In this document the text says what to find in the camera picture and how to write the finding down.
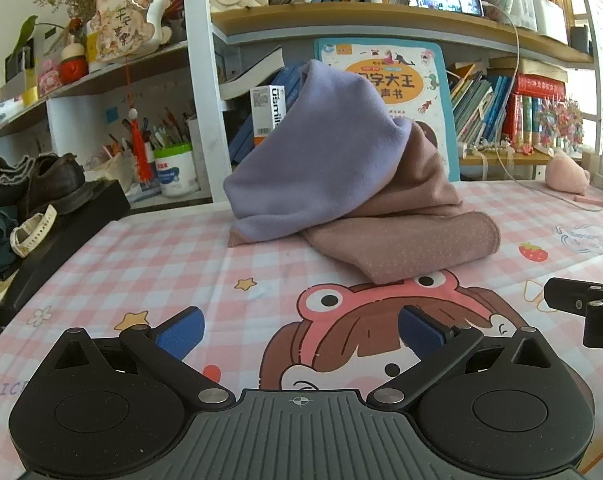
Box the pink checkered cartoon tablecloth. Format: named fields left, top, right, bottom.
left=0, top=180, right=603, bottom=480

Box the colourful flower ornament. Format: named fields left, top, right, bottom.
left=534, top=95, right=585, bottom=153

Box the white charging cable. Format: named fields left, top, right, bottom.
left=481, top=2, right=603, bottom=211

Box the white wooden bookshelf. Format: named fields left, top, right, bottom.
left=0, top=0, right=603, bottom=211

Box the purple sweater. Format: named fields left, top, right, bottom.
left=224, top=59, right=413, bottom=246

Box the thick white paperback book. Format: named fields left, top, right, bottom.
left=220, top=45, right=286, bottom=101

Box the row of thick red books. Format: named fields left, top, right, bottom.
left=511, top=74, right=567, bottom=148

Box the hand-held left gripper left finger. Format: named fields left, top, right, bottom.
left=54, top=306, right=237, bottom=414

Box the pink knit garment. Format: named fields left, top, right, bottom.
left=228, top=119, right=502, bottom=285

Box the row of thin children's books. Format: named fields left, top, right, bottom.
left=449, top=62, right=519, bottom=153

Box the bundle of pens and pencils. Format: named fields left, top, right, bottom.
left=104, top=107, right=197, bottom=153

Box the white orange product box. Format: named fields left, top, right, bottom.
left=250, top=85, right=288, bottom=146

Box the teal children's picture book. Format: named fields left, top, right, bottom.
left=314, top=37, right=462, bottom=183

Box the white storage box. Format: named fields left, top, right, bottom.
left=501, top=0, right=569, bottom=45

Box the red and white doll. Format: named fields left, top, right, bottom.
left=60, top=35, right=89, bottom=86

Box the black digital piano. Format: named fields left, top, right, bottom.
left=0, top=180, right=132, bottom=326

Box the cartoon charm with red tassel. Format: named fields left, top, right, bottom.
left=88, top=0, right=172, bottom=183

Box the pink plush toy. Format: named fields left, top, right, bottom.
left=545, top=149, right=592, bottom=195

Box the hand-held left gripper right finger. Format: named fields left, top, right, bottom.
left=366, top=304, right=551, bottom=414

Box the row of blue books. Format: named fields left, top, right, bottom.
left=228, top=62, right=312, bottom=166

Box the white rubber strap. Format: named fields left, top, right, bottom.
left=10, top=205, right=58, bottom=259

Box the dark knitted garment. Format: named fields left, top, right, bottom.
left=0, top=156, right=37, bottom=216

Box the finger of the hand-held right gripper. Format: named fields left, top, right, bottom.
left=544, top=277, right=603, bottom=348

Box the brown leather shoe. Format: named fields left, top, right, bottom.
left=16, top=154, right=99, bottom=221

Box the white green-lid tub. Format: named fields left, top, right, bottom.
left=152, top=144, right=200, bottom=198

